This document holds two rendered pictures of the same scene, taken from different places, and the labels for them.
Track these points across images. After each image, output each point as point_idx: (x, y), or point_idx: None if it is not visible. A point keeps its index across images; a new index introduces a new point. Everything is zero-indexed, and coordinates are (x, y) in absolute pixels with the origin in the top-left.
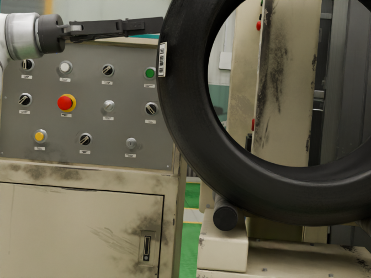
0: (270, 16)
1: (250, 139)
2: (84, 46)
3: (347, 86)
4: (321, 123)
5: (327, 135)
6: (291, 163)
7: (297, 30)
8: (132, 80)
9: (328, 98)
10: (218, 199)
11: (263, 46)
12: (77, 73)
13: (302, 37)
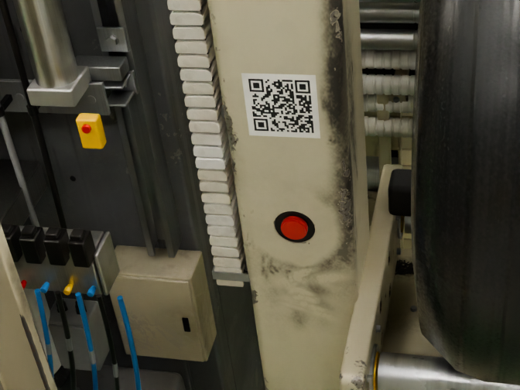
0: (343, 18)
1: (85, 241)
2: None
3: (159, 23)
4: (115, 111)
5: (152, 127)
6: (365, 234)
7: (353, 12)
8: None
9: (136, 64)
10: None
11: (343, 85)
12: None
13: (355, 21)
